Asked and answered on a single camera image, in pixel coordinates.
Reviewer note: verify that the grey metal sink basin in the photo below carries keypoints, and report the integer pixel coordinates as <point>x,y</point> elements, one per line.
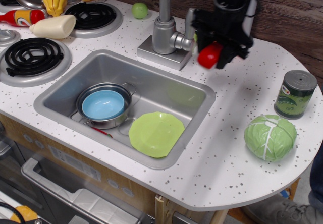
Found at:
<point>152,90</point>

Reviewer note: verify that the green toy pea can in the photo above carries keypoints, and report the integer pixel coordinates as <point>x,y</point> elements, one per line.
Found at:
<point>295,93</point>

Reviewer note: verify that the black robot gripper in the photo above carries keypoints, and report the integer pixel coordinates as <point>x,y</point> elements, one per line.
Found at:
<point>224,26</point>

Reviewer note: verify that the grey shoe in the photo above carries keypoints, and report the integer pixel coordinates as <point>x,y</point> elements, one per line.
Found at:
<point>278,209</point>

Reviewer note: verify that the black front stove burner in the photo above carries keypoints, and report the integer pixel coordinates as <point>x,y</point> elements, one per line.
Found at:
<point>33,62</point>

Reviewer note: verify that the red toy ketchup bottle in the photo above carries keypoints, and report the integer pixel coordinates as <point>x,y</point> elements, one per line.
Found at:
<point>22,18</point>

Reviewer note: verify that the small steel pot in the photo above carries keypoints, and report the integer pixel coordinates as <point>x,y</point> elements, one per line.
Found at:
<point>126,90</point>

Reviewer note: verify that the cream toy mayonnaise bottle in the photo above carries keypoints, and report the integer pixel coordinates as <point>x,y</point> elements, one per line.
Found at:
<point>55,28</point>

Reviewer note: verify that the light blue plastic bowl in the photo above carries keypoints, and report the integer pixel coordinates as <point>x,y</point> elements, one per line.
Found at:
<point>103,105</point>

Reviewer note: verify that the green toy cabbage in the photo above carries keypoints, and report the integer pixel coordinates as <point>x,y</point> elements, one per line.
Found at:
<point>270,137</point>

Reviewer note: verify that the silver oven door handle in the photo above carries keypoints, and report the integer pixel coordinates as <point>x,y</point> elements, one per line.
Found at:
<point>70,197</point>

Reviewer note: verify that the green toy apple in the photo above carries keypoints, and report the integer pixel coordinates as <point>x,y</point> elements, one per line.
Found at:
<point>139,10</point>

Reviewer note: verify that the silver vertical pole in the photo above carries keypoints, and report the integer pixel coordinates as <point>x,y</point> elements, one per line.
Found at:
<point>250,14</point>

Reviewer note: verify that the silver toy faucet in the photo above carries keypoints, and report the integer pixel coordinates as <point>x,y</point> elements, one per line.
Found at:
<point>166,45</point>

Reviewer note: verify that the yellow toy bell pepper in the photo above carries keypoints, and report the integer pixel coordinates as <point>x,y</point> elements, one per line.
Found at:
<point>55,7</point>

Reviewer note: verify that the red white toy sushi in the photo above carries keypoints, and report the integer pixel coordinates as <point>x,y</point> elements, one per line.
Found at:
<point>210,55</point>

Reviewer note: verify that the light green plastic plate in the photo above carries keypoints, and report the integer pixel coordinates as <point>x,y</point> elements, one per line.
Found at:
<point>155,134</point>

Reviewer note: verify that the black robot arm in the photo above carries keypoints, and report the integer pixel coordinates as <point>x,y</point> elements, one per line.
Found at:
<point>220,33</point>

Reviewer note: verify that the black middle stove burner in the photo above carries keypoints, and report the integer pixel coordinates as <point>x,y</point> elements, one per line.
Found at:
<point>94,19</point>

